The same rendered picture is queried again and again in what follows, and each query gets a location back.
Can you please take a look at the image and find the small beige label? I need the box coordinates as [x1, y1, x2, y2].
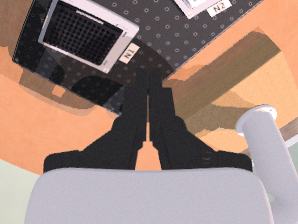
[119, 43, 139, 63]

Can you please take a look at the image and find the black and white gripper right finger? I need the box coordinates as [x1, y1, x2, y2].
[149, 69, 253, 172]

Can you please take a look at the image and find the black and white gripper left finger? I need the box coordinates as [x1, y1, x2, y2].
[43, 68, 147, 174]

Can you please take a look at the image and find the white label with n2 text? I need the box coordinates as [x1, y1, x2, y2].
[206, 0, 232, 17]

